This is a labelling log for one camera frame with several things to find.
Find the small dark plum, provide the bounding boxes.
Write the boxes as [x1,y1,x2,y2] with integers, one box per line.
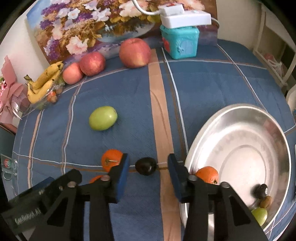
[253,183,268,199]

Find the green fruit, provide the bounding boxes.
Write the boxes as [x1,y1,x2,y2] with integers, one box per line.
[251,207,268,226]
[89,106,118,131]

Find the orange in plate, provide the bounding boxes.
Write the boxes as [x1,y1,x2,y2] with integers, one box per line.
[195,166,219,185]

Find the orange with stem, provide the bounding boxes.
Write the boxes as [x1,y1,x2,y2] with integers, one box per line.
[101,149,123,172]

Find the round steel plate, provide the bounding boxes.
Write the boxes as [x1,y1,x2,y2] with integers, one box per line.
[185,103,292,231]

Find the green fruit in plate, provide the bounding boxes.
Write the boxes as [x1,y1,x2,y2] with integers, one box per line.
[251,207,268,226]

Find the brown longan right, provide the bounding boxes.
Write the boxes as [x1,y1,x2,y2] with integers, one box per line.
[259,196,273,209]

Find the blue plaid tablecloth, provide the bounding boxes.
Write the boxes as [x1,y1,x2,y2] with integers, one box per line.
[12,40,295,240]

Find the pink gift box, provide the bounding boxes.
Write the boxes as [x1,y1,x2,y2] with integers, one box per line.
[1,56,30,124]

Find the clear fruit bag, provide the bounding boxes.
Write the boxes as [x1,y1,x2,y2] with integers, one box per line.
[27,80,65,110]

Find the yellow banana bunch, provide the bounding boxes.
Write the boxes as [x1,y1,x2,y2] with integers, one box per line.
[24,61,64,104]

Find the small pink apple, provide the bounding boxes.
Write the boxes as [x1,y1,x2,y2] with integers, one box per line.
[62,62,84,85]

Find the middle red apple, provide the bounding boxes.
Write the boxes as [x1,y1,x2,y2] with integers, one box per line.
[79,52,106,76]

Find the large red apple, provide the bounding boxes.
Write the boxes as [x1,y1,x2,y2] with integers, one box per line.
[119,38,151,68]

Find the teal plastic box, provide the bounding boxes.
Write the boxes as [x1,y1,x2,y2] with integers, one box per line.
[160,25,200,60]

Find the white shelf rack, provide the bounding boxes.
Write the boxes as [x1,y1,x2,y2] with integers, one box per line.
[253,3,295,87]

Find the floral painting canvas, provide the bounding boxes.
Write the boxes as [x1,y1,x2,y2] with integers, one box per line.
[26,0,219,65]

